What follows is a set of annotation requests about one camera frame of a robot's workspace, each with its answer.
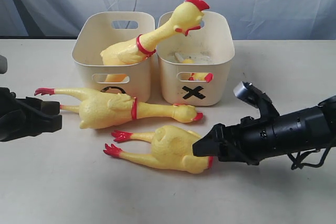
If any whole rubber chicken front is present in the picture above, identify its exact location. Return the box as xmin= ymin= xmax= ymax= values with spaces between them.
xmin=100 ymin=0 xmax=210 ymax=66

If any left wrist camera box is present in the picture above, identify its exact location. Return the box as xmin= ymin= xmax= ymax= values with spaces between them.
xmin=0 ymin=55 xmax=8 ymax=74

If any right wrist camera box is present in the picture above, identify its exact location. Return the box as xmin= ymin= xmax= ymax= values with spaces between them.
xmin=233 ymin=81 xmax=255 ymax=106

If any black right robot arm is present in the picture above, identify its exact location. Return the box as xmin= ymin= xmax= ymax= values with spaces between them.
xmin=193 ymin=97 xmax=335 ymax=169

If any cream bin with circle mark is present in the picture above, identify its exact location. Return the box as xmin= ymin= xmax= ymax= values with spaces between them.
xmin=72 ymin=12 xmax=155 ymax=102

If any whole rubber chicken near bins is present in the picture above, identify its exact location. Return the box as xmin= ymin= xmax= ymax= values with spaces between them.
xmin=34 ymin=88 xmax=203 ymax=129

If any whole rubber chicken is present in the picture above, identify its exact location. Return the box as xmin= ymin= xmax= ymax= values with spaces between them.
xmin=100 ymin=0 xmax=210 ymax=66
xmin=34 ymin=88 xmax=203 ymax=129

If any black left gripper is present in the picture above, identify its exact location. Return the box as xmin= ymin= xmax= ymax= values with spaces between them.
xmin=1 ymin=87 xmax=62 ymax=142

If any detached rubber chicken head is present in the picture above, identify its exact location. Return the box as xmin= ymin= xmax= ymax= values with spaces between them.
xmin=174 ymin=52 xmax=214 ymax=83

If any headless rubber chicken body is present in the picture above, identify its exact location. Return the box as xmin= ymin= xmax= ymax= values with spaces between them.
xmin=103 ymin=125 xmax=214 ymax=174

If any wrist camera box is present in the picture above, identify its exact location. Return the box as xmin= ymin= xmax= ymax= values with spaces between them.
xmin=0 ymin=55 xmax=8 ymax=74
xmin=233 ymin=81 xmax=255 ymax=106

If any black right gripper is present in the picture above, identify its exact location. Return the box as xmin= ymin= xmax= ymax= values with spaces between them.
xmin=192 ymin=117 xmax=273 ymax=165

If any cream bin with cross mark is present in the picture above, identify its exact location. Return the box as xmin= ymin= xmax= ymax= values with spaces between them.
xmin=156 ymin=11 xmax=235 ymax=106

